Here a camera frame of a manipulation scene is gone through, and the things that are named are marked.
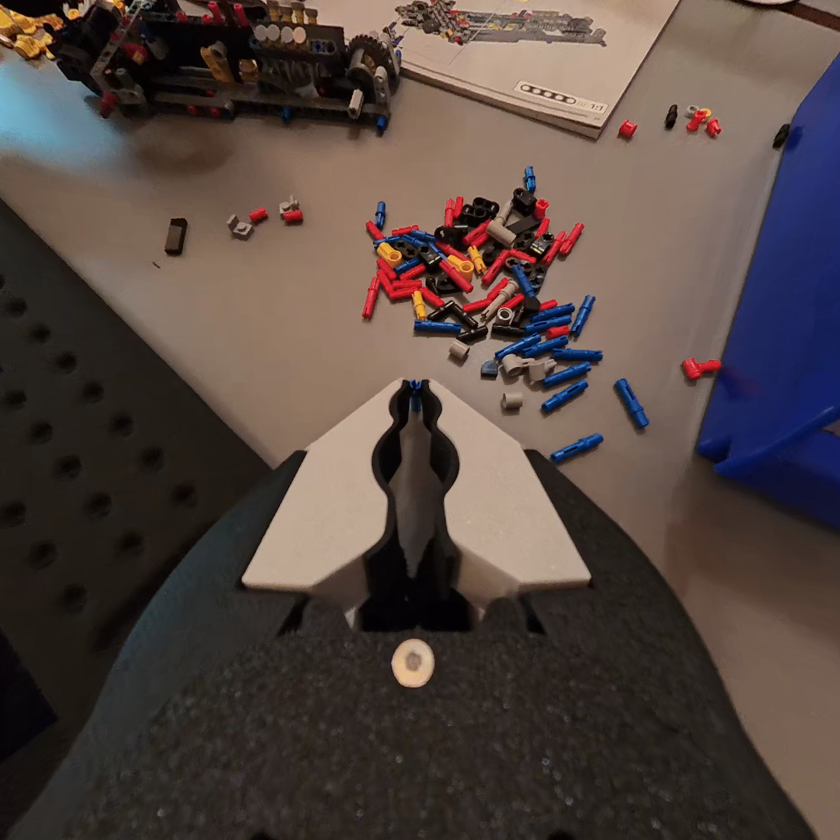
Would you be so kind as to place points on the blue plastic bin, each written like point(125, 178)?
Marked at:
point(787, 295)

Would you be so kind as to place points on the pile of yellow lego pieces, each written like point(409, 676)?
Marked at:
point(29, 36)

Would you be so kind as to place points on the flat black lego tile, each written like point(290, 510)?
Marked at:
point(176, 235)

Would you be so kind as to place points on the lego instruction sheet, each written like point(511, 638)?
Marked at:
point(623, 65)

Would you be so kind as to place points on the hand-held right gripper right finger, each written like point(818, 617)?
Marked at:
point(518, 531)

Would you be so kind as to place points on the small red yellow lego cluster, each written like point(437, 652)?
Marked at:
point(695, 121)

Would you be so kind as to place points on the long lego chassis assembly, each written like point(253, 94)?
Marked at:
point(197, 72)

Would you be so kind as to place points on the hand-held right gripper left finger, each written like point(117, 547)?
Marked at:
point(315, 531)

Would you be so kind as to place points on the pile of mixed lego pieces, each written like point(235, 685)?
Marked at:
point(453, 266)

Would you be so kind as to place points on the black perforated panel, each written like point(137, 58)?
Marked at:
point(79, 426)

